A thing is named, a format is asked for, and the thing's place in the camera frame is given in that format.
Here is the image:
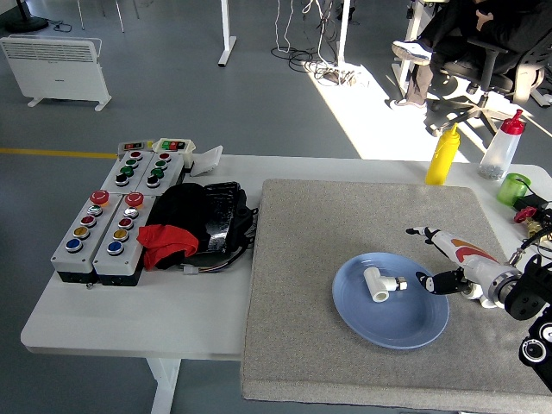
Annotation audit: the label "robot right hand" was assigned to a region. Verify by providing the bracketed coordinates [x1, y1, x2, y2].
[405, 225, 515, 302]

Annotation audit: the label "white tee pipe threaded socket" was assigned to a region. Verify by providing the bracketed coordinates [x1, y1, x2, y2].
[465, 285, 504, 310]

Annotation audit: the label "white tee pipe metal nipple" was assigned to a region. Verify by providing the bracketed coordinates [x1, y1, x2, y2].
[363, 267, 409, 304]

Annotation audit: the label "blue plate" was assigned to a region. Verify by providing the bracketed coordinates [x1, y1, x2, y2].
[331, 252, 450, 350]

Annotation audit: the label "green translucent cup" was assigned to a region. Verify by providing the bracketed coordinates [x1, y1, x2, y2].
[495, 172, 532, 206]

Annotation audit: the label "black power adapter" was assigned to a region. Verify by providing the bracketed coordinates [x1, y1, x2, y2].
[515, 192, 552, 216]

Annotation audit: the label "yellow squeeze bottle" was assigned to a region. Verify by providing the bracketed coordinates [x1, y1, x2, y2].
[424, 122, 461, 186]

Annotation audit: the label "clear squeeze bottle red cap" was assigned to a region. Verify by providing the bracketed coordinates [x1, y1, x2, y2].
[478, 108, 526, 180]

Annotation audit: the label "grey-brown table mat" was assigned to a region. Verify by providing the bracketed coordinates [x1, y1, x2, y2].
[239, 179, 552, 414]

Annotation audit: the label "black office chair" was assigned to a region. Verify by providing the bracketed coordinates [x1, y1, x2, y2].
[424, 34, 547, 137]

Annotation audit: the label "seated person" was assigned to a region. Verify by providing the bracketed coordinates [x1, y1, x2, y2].
[390, 0, 552, 111]

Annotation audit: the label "white desk leg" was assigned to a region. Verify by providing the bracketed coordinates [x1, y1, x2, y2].
[216, 0, 238, 67]
[334, 0, 353, 70]
[392, 0, 426, 100]

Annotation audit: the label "black plastic tray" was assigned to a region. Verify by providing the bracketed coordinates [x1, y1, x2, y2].
[193, 180, 260, 260]

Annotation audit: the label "white plastic tray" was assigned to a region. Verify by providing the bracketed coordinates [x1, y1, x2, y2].
[188, 145, 224, 178]

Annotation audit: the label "black cloth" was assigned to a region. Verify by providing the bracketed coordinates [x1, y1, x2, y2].
[144, 183, 212, 271]

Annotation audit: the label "red cloth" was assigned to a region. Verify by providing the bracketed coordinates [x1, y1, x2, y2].
[136, 223, 199, 272]

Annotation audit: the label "three-button control box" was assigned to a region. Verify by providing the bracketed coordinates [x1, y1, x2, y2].
[101, 149, 155, 195]
[131, 150, 185, 198]

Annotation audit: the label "white table leg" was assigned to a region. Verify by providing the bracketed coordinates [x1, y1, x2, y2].
[146, 357, 182, 414]

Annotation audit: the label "five-button control box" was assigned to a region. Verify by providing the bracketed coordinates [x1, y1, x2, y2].
[91, 191, 156, 288]
[49, 189, 122, 285]

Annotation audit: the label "metal chair legs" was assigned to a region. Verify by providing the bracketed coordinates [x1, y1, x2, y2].
[75, 0, 141, 35]

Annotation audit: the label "white panel heater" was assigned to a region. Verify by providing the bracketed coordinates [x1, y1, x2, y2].
[0, 36, 112, 113]

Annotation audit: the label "black fan base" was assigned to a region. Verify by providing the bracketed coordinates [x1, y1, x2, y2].
[3, 0, 49, 34]

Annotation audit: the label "brass valve red handle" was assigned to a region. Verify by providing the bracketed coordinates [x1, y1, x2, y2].
[512, 206, 552, 242]

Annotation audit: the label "floor cable tangle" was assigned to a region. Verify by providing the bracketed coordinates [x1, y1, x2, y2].
[270, 0, 372, 87]

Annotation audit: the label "wire bundle white connector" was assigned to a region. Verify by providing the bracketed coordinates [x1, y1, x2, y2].
[180, 248, 249, 277]

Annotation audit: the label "white green-red switch box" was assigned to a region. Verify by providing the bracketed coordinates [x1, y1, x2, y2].
[153, 137, 199, 169]

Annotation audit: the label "small grey switch box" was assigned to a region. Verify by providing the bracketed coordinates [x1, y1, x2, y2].
[116, 141, 155, 155]

